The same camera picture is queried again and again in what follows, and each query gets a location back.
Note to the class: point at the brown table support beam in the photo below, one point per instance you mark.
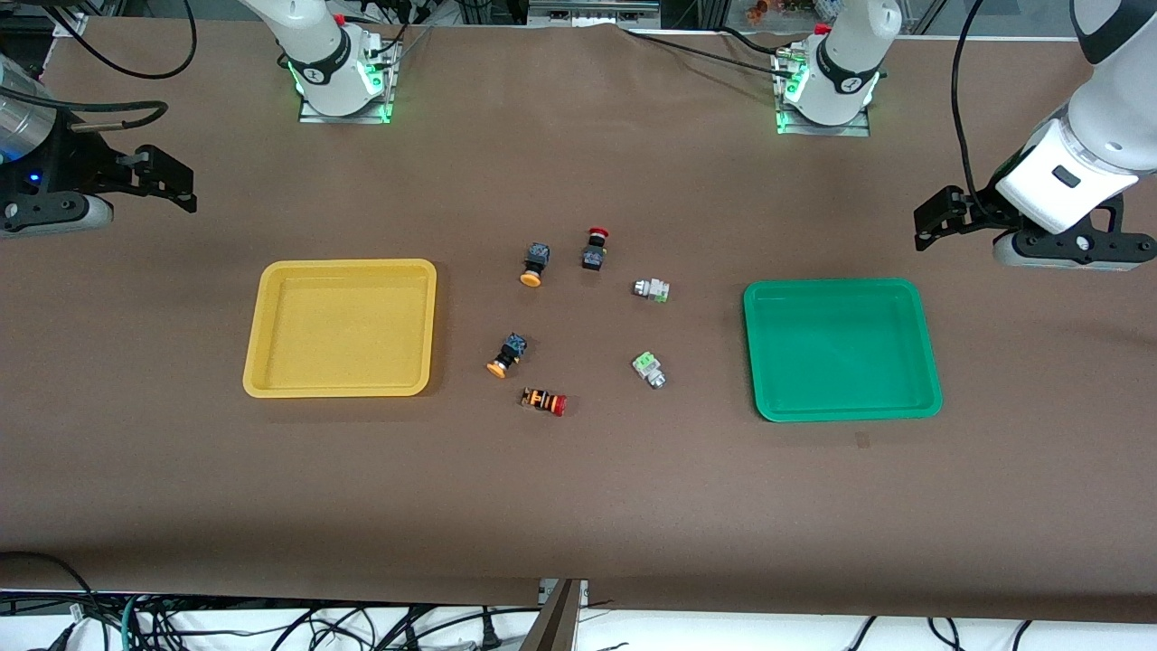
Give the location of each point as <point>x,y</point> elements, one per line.
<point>556,624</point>

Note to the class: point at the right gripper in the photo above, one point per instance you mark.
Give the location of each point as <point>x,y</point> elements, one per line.
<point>68,163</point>

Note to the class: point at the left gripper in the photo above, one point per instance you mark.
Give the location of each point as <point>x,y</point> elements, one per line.
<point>980,214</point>

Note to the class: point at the red mushroom button switch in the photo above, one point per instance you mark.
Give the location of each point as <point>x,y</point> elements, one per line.
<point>594,258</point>

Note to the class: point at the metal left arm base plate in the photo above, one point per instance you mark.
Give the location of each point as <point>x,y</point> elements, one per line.
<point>854,131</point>

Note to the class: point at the red button orange striped body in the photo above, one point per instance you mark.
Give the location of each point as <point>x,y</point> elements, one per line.
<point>542,400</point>

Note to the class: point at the yellow push button switch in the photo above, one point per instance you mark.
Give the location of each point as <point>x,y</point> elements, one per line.
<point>536,256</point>
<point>512,348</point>

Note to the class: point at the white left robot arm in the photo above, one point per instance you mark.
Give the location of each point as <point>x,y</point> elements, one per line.
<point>841,63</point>

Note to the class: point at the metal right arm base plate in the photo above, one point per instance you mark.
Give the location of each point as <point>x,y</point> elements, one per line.
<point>312,117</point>

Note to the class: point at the green silver button switch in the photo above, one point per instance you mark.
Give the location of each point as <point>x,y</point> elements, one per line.
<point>653,290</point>
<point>645,365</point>

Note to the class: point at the yellow plastic tray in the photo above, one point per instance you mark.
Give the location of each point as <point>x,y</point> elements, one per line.
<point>343,330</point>

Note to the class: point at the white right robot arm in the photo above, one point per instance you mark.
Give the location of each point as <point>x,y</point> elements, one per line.
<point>316,45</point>

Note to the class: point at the green plastic tray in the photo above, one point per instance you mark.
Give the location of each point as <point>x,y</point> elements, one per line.
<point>841,353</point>

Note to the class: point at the brown table mat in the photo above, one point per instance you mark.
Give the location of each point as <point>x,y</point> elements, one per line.
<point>578,506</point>

